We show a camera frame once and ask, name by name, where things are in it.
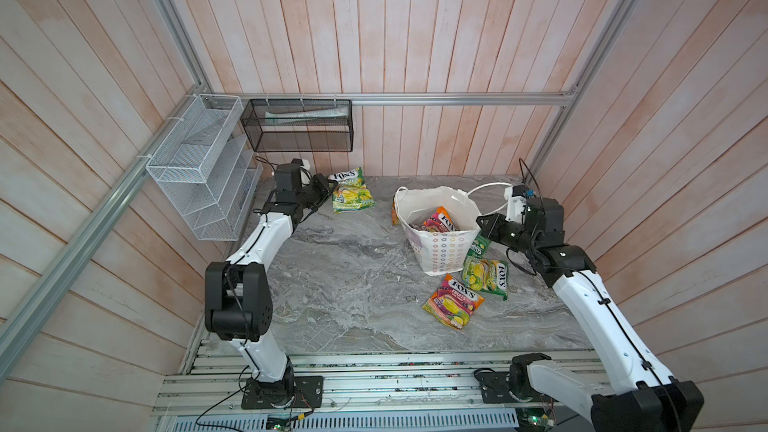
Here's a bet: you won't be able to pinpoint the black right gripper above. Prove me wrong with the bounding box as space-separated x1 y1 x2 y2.
477 214 539 260

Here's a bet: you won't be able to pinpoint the green Fox's spring tea bag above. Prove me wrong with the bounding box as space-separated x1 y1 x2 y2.
329 167 375 214

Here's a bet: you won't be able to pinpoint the fox's fruits bag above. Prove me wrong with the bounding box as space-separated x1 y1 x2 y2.
422 274 484 330
418 206 457 233

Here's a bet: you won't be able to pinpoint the white printed paper bag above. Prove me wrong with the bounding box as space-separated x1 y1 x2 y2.
393 186 481 276

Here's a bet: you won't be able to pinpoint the orange candy bag back side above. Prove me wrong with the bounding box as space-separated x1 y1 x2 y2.
391 202 400 226

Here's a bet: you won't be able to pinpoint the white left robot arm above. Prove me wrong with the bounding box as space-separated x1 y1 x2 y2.
204 159 335 388

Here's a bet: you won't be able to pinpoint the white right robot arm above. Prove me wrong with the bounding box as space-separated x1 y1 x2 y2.
476 195 705 431

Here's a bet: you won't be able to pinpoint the small green candy bag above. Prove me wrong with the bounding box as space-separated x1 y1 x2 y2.
467 234 491 258

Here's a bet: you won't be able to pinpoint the yellow green Fox's bag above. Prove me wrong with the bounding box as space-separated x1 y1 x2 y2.
462 256 510 301

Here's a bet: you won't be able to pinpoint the Fox's fruits bag front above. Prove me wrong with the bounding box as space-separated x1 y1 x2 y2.
422 274 484 330

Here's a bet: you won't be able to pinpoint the green circuit board right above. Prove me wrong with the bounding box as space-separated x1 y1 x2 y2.
516 408 555 432

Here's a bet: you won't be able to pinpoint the green circuit board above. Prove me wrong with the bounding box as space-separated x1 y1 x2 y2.
265 416 295 432
516 408 555 432

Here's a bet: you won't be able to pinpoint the green circuit board left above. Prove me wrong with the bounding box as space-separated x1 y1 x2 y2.
265 416 295 432

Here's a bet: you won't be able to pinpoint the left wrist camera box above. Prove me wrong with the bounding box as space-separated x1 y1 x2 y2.
291 158 312 186

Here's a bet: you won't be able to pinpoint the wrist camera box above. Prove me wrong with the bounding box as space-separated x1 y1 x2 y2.
504 184 535 223
291 158 312 186

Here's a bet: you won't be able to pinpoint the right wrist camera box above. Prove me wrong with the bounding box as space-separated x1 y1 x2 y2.
504 184 535 223

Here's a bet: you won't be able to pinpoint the black mesh wall basket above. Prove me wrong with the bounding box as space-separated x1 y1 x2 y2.
240 98 355 153

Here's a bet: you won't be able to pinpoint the white wire wall shelf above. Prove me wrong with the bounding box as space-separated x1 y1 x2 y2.
146 94 262 242

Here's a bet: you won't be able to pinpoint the aluminium frame rails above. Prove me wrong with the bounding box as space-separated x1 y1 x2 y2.
1 0 619 389

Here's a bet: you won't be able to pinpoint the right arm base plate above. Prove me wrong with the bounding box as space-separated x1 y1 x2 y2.
473 367 554 404

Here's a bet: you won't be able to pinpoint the slotted aluminium base rail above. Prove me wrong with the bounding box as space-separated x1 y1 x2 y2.
149 347 649 432

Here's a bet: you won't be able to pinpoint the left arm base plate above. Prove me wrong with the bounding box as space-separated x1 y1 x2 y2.
241 376 324 410

